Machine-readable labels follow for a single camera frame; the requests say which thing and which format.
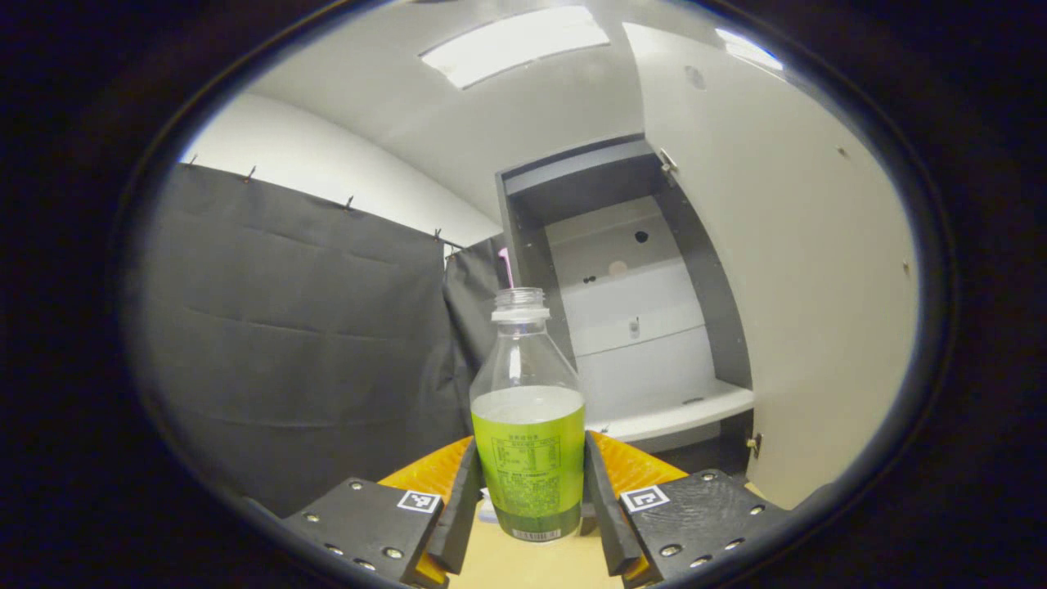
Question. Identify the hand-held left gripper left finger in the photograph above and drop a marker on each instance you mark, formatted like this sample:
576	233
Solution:
462	515

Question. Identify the large ceiling light panel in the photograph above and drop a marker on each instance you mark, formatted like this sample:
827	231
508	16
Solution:
515	45

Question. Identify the stack of printed papers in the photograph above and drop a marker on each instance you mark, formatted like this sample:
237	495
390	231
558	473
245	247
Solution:
488	507

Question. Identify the clear bottle green label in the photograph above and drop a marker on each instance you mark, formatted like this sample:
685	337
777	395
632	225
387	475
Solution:
527	458

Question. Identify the white cabinet shelf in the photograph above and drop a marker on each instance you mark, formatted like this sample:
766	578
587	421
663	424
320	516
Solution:
679	413

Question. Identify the dark grey cabinet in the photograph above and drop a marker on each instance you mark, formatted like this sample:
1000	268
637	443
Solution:
703	270

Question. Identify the black backdrop cloth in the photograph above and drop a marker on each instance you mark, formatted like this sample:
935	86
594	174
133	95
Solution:
286	327

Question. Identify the metal door hinge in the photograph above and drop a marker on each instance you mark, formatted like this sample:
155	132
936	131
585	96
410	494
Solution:
668	164
753	444

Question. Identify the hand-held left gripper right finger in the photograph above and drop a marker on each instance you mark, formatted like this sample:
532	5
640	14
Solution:
601	515

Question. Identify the white cabinet door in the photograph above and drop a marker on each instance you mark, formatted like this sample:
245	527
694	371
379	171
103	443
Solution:
802	286

